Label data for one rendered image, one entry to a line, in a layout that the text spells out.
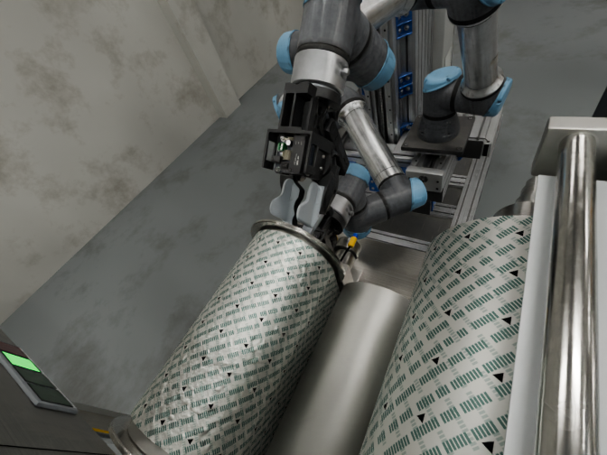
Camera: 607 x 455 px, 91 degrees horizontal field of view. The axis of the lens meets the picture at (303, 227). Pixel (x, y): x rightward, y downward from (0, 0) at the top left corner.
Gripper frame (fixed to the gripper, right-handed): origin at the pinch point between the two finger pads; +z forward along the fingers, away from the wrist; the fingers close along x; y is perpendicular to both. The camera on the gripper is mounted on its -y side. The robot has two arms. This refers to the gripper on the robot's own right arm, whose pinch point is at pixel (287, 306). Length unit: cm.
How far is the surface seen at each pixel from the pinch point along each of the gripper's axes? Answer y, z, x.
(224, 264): -109, -41, -122
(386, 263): -19.0, -25.5, 8.9
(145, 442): 21.8, 22.0, 6.2
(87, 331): -109, 40, -192
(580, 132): 36.6, -4.1, 30.5
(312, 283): 18.8, 1.6, 11.7
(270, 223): 23.0, -2.4, 4.8
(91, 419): -46, 48, -71
